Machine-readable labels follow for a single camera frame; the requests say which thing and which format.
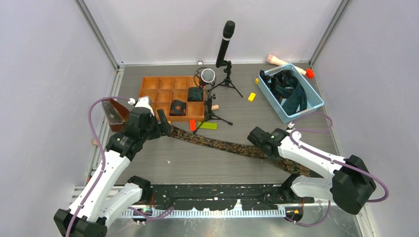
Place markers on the dark green patterned tie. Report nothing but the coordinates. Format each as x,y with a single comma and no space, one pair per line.
298,99

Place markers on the orange red block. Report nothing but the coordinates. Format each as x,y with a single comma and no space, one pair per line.
192,125

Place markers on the navy brown striped tie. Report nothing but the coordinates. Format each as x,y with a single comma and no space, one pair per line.
279,85

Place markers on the black key pattern tie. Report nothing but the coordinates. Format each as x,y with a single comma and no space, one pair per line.
287,165

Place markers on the rolled black tie in tray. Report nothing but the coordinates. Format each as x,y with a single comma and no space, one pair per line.
177,108

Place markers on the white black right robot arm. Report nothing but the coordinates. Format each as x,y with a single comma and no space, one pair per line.
344,181

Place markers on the small black tripod stand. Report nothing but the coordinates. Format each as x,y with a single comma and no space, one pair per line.
209,114

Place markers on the rolled dark green tie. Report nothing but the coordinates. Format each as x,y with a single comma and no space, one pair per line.
195,94

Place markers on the beige wooden pestle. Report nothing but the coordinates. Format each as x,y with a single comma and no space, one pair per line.
271,59

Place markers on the orange wooden compartment tray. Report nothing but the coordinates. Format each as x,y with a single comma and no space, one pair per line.
162,90

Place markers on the light blue plastic basket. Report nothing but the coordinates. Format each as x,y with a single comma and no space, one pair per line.
313,98

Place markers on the small wooden cylinder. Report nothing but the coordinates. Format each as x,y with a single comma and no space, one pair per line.
215,107

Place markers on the black handheld microphone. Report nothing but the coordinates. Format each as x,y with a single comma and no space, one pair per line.
227,34

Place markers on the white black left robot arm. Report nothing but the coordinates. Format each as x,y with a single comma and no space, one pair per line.
92,213

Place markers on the brown wooden metronome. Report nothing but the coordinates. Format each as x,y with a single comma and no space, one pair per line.
116,114

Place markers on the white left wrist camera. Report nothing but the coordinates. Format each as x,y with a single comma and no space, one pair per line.
144,102

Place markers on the red block at corner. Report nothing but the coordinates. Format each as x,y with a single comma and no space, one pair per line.
309,73

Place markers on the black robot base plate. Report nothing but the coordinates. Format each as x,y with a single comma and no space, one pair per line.
218,197

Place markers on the lime green flat brick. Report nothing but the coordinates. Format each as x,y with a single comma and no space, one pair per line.
207,125

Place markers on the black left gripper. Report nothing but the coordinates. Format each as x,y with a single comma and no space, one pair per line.
162,129

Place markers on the yellow toy brick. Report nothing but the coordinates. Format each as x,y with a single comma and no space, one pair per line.
251,97

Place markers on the round silver mesh microphone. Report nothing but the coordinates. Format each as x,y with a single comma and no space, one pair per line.
204,76

